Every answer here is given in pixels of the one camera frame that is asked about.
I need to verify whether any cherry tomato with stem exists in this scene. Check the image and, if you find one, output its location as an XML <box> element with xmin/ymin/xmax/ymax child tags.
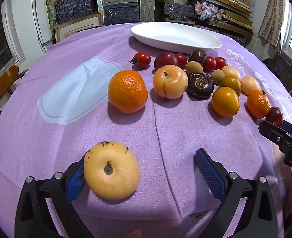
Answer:
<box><xmin>129</xmin><ymin>52</ymin><xmax>152</xmax><ymax>69</ymax></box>

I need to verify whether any pale yellow pepino melon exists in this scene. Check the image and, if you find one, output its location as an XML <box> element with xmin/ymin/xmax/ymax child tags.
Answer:
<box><xmin>153</xmin><ymin>64</ymin><xmax>188</xmax><ymax>100</ymax></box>
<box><xmin>83</xmin><ymin>141</ymin><xmax>141</xmax><ymax>201</ymax></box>

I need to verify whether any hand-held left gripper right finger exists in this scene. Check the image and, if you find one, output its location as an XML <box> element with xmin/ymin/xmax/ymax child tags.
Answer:
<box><xmin>194</xmin><ymin>148</ymin><xmax>278</xmax><ymax>238</ymax></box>

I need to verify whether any large orange-yellow kumquat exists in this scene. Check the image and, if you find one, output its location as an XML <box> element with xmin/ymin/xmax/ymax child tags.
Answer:
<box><xmin>211</xmin><ymin>87</ymin><xmax>240</xmax><ymax>117</ymax></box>

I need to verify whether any framed picture in cardboard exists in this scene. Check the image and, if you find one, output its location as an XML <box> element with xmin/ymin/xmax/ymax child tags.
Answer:
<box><xmin>54</xmin><ymin>10</ymin><xmax>105</xmax><ymax>44</ymax></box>

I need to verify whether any pink cloth bundle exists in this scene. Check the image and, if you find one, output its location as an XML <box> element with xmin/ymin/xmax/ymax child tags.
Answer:
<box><xmin>192</xmin><ymin>0</ymin><xmax>225</xmax><ymax>22</ymax></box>

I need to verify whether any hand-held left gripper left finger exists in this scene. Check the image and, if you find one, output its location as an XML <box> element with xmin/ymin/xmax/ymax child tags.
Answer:
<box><xmin>14</xmin><ymin>149</ymin><xmax>94</xmax><ymax>238</ymax></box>

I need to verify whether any white leaning panel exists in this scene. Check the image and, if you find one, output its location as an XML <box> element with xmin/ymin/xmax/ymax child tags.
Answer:
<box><xmin>32</xmin><ymin>0</ymin><xmax>55</xmax><ymax>45</ymax></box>

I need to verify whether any tan longan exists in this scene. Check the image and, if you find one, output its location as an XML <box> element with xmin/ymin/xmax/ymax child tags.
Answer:
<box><xmin>185</xmin><ymin>61</ymin><xmax>204</xmax><ymax>76</ymax></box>
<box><xmin>211</xmin><ymin>69</ymin><xmax>226</xmax><ymax>85</ymax></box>

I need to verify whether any stack of dark ribboned boxes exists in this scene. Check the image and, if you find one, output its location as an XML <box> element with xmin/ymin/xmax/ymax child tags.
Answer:
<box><xmin>163</xmin><ymin>2</ymin><xmax>198</xmax><ymax>25</ymax></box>

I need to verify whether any pale yellow loquat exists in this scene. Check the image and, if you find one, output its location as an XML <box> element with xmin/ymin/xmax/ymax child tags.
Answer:
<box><xmin>221</xmin><ymin>65</ymin><xmax>241</xmax><ymax>80</ymax></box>
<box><xmin>240</xmin><ymin>76</ymin><xmax>260</xmax><ymax>96</ymax></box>

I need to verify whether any stack of dark grey boxes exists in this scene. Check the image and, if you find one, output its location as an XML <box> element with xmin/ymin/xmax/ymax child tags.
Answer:
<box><xmin>102</xmin><ymin>0</ymin><xmax>140</xmax><ymax>26</ymax></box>

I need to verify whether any dark wooden chair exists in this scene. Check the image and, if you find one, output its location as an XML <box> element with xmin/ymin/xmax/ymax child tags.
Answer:
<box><xmin>270</xmin><ymin>53</ymin><xmax>292</xmax><ymax>107</ymax></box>

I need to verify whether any checkered curtain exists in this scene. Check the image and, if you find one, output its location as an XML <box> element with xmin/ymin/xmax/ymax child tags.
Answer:
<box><xmin>258</xmin><ymin>0</ymin><xmax>285</xmax><ymax>48</ymax></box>

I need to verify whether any dark red cherry tomato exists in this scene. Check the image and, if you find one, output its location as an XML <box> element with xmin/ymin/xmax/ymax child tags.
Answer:
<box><xmin>265</xmin><ymin>107</ymin><xmax>284</xmax><ymax>128</ymax></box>

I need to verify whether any large orange tangerine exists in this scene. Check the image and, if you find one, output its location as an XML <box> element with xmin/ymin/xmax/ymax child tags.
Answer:
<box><xmin>108</xmin><ymin>70</ymin><xmax>148</xmax><ymax>114</ymax></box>

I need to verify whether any dark brown water chestnut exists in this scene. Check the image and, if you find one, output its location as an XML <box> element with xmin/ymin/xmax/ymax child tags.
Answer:
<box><xmin>187</xmin><ymin>72</ymin><xmax>215</xmax><ymax>100</ymax></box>
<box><xmin>188</xmin><ymin>49</ymin><xmax>208</xmax><ymax>66</ymax></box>

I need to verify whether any purple tablecloth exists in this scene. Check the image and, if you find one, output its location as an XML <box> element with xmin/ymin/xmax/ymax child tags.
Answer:
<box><xmin>0</xmin><ymin>22</ymin><xmax>292</xmax><ymax>238</ymax></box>

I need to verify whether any green marbled panel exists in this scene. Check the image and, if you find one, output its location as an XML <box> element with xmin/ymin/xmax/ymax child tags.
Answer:
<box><xmin>45</xmin><ymin>0</ymin><xmax>59</xmax><ymax>31</ymax></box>

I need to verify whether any stack of blue patterned boxes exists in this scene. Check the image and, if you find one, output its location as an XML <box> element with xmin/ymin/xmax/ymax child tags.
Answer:
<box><xmin>55</xmin><ymin>0</ymin><xmax>96</xmax><ymax>23</ymax></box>

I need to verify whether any dark cloth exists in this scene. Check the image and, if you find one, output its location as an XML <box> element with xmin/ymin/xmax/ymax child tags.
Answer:
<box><xmin>261</xmin><ymin>58</ymin><xmax>275</xmax><ymax>68</ymax></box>

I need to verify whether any person's right hand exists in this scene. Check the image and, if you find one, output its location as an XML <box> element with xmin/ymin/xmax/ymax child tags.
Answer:
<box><xmin>276</xmin><ymin>154</ymin><xmax>292</xmax><ymax>219</ymax></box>

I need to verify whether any white oval plate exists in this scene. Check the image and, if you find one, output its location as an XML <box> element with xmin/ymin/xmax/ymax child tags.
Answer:
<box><xmin>130</xmin><ymin>22</ymin><xmax>222</xmax><ymax>54</ymax></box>

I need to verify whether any light wooden chair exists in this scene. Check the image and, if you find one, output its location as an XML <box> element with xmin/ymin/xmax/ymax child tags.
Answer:
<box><xmin>0</xmin><ymin>65</ymin><xmax>30</xmax><ymax>143</ymax></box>

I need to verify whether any person's left hand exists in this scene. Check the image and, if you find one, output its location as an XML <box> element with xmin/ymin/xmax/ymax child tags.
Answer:
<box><xmin>126</xmin><ymin>229</ymin><xmax>143</xmax><ymax>238</ymax></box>

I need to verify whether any small orange tangerine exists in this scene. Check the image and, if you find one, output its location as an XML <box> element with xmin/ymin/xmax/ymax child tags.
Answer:
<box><xmin>246</xmin><ymin>90</ymin><xmax>271</xmax><ymax>119</ymax></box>

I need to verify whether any metal shelving unit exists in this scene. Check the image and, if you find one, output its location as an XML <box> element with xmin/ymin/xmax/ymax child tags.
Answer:
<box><xmin>95</xmin><ymin>0</ymin><xmax>257</xmax><ymax>45</ymax></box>

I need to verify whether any small orange kumquat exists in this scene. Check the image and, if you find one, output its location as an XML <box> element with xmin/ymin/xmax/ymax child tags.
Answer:
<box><xmin>219</xmin><ymin>75</ymin><xmax>242</xmax><ymax>97</ymax></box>

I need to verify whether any upright woven box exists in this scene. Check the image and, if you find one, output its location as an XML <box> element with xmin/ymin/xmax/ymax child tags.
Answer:
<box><xmin>139</xmin><ymin>0</ymin><xmax>156</xmax><ymax>23</ymax></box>

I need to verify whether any dark red passion fruit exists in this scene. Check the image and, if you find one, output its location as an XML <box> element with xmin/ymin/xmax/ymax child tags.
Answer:
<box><xmin>154</xmin><ymin>52</ymin><xmax>178</xmax><ymax>70</ymax></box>

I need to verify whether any stack of wooden frames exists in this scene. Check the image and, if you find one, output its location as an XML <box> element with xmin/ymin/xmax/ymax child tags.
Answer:
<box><xmin>202</xmin><ymin>0</ymin><xmax>255</xmax><ymax>39</ymax></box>

